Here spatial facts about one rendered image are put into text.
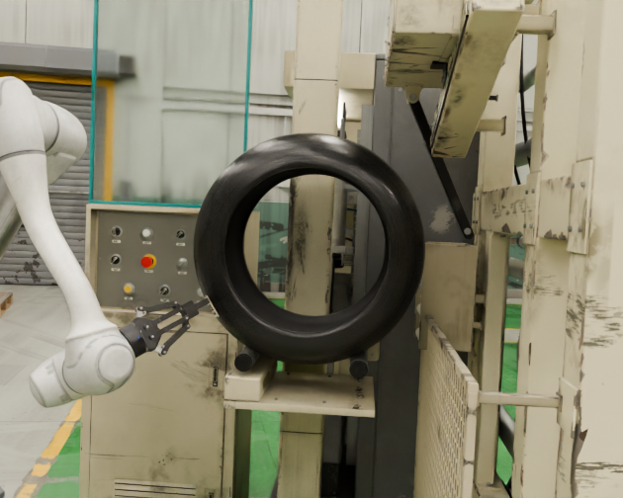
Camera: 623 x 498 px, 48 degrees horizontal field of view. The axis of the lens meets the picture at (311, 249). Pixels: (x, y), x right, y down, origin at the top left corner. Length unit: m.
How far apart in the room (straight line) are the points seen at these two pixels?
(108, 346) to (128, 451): 1.30
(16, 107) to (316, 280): 0.94
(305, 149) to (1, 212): 0.73
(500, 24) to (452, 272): 0.81
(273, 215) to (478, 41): 9.63
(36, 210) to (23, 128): 0.17
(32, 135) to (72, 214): 9.55
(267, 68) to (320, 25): 9.15
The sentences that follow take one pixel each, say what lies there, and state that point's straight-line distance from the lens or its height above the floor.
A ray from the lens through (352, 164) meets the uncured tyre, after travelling 1.69.
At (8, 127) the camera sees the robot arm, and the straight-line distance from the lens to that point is 1.62.
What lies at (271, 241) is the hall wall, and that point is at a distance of 11.00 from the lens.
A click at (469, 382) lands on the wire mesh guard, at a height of 1.00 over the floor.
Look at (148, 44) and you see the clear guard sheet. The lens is 2.59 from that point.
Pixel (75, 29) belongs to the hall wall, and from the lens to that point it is 11.47.
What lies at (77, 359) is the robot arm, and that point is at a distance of 1.41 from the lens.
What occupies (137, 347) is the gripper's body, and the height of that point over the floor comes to 0.96.
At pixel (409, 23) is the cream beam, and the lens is 1.49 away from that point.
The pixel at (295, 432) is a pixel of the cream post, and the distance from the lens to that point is 2.16.
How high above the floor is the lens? 1.27
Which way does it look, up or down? 3 degrees down
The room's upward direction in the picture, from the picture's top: 2 degrees clockwise
